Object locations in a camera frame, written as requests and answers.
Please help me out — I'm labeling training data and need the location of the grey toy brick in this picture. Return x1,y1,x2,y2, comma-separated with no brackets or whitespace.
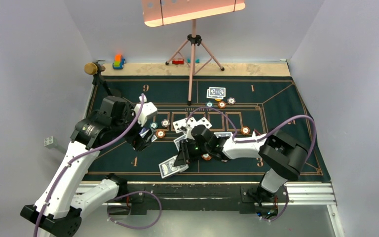
43,136,67,154

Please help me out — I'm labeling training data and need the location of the red toy block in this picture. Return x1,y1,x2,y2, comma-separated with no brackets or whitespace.
172,58,185,65

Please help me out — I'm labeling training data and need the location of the face up clubs card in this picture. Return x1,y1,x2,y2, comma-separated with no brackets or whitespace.
172,118,187,133

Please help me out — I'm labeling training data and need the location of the aluminium frame rail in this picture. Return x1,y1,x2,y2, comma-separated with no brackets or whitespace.
269,182,345,237

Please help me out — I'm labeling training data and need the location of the blue backed playing card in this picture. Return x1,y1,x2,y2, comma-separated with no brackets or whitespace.
214,132,233,138

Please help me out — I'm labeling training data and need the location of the teal toy block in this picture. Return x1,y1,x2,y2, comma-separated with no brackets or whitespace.
187,58,200,64

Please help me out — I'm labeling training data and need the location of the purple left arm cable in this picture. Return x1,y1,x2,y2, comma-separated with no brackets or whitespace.
33,93,163,237

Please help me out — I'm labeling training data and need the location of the colourful toy block car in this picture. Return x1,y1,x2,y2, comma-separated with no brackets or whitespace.
112,54,125,70

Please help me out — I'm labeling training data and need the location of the dark green poker mat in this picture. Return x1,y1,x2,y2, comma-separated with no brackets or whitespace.
82,75,331,183

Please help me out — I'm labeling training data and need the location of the blue card dropped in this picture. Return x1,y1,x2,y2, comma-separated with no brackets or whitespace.
173,135,187,151

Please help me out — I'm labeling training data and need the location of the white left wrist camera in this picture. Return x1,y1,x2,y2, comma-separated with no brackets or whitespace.
134,96,158,127

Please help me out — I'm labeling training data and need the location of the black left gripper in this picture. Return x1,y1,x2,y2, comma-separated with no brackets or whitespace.
111,103,154,151

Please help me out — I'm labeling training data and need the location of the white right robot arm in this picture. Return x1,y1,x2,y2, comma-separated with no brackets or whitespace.
171,125,313,201

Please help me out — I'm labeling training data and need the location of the blue playing card deck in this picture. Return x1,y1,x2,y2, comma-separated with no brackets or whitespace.
158,155,189,179

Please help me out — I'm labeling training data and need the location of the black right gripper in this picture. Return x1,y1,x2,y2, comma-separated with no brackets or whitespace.
174,138,210,166

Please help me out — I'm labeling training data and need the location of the pink tripod music stand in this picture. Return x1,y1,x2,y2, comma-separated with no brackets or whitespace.
141,0,246,106

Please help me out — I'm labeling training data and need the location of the red yellow poker chip stack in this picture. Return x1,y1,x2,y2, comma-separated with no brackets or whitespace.
201,154,212,161

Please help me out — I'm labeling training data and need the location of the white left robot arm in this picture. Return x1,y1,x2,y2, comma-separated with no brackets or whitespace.
20,95,157,237

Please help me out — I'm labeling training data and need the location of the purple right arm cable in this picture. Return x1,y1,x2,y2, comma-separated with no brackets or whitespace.
186,107,317,223

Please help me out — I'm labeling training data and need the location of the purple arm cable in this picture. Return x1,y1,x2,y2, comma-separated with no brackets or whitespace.
186,107,317,223
33,93,163,237

